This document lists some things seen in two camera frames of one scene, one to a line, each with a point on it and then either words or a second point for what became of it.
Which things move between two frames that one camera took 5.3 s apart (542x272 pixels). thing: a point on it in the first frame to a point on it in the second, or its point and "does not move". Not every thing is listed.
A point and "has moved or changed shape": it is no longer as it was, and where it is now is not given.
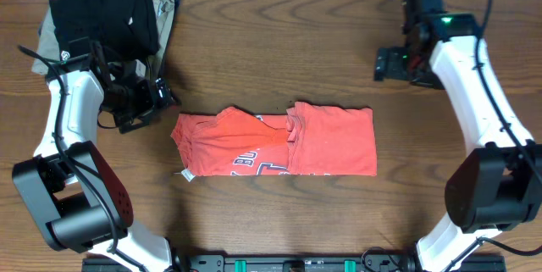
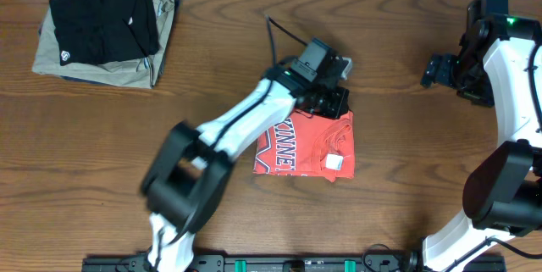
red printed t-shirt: (312, 139) has moved or changed shape
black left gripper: (152, 101) to (342, 100)
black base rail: (305, 263) does not move
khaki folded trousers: (49, 47) does not move
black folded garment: (118, 16) does not move
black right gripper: (389, 66) to (439, 71)
